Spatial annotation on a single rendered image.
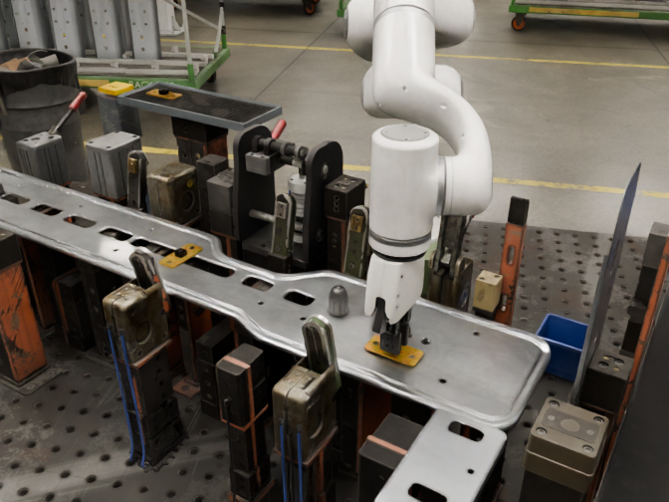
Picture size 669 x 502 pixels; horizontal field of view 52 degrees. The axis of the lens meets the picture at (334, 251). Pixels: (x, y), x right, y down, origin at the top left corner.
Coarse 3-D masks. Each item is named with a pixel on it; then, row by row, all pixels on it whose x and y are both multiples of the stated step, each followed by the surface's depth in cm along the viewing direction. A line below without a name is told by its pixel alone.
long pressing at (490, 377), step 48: (48, 192) 151; (48, 240) 133; (96, 240) 133; (192, 240) 133; (192, 288) 118; (240, 288) 118; (288, 288) 118; (288, 336) 106; (336, 336) 106; (432, 336) 106; (480, 336) 106; (528, 336) 106; (384, 384) 97; (432, 384) 97; (480, 384) 97; (528, 384) 97
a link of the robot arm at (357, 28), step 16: (352, 0) 120; (368, 0) 117; (352, 16) 118; (368, 16) 117; (352, 32) 119; (368, 32) 118; (352, 48) 122; (368, 48) 121; (368, 80) 154; (368, 96) 154; (368, 112) 158
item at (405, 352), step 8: (376, 336) 105; (368, 344) 104; (376, 352) 102; (384, 352) 102; (400, 352) 102; (408, 352) 102; (416, 352) 102; (400, 360) 100; (408, 360) 100; (416, 360) 100
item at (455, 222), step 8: (448, 216) 111; (456, 216) 110; (464, 216) 110; (440, 224) 111; (448, 224) 111; (456, 224) 111; (464, 224) 111; (440, 232) 112; (448, 232) 112; (456, 232) 110; (440, 240) 112; (448, 240) 112; (456, 240) 110; (440, 248) 112; (456, 248) 111; (440, 256) 113; (456, 256) 111; (440, 264) 114
